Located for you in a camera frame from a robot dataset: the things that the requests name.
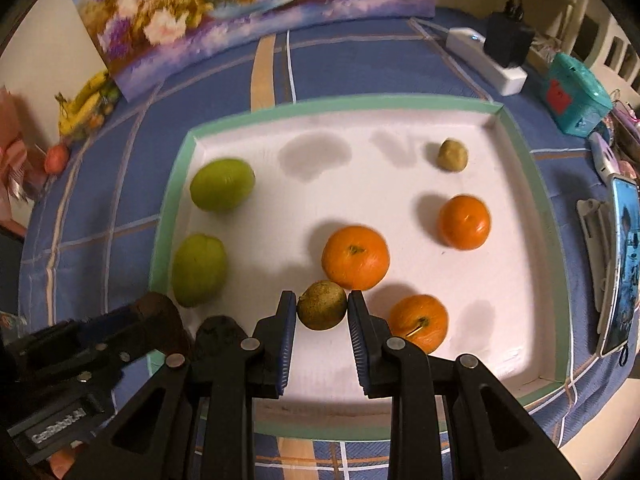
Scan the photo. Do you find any green mango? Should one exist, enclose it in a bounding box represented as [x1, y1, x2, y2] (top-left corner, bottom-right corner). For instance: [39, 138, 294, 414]
[170, 233, 229, 308]
[190, 158, 256, 212]

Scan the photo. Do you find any small brown longan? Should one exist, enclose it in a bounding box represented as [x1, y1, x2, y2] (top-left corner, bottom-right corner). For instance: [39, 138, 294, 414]
[436, 139, 469, 172]
[297, 281, 347, 330]

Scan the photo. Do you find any orange tangerine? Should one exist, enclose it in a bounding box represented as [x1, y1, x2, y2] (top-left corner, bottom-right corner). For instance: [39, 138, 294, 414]
[437, 194, 491, 250]
[321, 224, 390, 290]
[387, 295, 449, 354]

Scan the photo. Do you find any person left hand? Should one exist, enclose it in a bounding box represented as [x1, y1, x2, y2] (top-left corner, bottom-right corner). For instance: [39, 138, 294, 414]
[48, 445, 84, 479]

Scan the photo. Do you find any blue plaid tablecloth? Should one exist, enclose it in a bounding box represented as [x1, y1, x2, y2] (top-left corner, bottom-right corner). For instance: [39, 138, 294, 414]
[18, 20, 639, 479]

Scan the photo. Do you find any smartphone on stand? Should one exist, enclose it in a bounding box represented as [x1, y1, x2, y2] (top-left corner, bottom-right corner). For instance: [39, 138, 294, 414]
[597, 176, 639, 356]

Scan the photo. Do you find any red apple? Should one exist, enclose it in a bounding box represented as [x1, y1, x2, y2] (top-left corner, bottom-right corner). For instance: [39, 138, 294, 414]
[43, 143, 70, 176]

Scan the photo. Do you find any white tray with green rim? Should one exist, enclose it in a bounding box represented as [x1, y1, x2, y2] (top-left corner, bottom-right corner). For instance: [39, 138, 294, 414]
[150, 94, 570, 408]

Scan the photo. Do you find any white phone stand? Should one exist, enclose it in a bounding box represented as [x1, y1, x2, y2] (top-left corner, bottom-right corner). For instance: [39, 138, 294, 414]
[576, 198, 612, 312]

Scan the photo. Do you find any clear plastic fruit container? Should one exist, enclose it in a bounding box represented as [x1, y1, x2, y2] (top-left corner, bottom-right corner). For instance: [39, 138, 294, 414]
[62, 82, 122, 140]

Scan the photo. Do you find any yellow banana bunch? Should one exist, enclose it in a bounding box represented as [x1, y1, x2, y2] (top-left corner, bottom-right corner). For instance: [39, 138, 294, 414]
[54, 70, 111, 138]

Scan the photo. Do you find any purple white small device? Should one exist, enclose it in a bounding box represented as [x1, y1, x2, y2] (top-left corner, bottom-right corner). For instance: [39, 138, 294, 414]
[588, 131, 620, 184]

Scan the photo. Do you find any cluttered accessory tray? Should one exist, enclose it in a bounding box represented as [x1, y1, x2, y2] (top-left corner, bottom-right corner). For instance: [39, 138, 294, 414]
[608, 89, 640, 181]

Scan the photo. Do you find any teal toy box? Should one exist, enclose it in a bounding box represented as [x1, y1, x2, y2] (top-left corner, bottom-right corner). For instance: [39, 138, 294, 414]
[540, 52, 613, 138]

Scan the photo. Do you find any flower painting canvas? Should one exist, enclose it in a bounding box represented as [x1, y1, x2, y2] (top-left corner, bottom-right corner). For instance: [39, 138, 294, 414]
[73, 0, 435, 100]

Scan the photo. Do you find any white power strip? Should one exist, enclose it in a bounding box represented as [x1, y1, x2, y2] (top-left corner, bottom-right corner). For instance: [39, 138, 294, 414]
[446, 27, 527, 96]

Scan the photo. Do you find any black power adapter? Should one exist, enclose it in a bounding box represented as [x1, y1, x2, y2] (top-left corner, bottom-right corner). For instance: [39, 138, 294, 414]
[483, 13, 535, 68]

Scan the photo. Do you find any white chair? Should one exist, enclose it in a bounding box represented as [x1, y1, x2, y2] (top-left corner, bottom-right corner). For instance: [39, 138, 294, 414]
[523, 0, 639, 106]

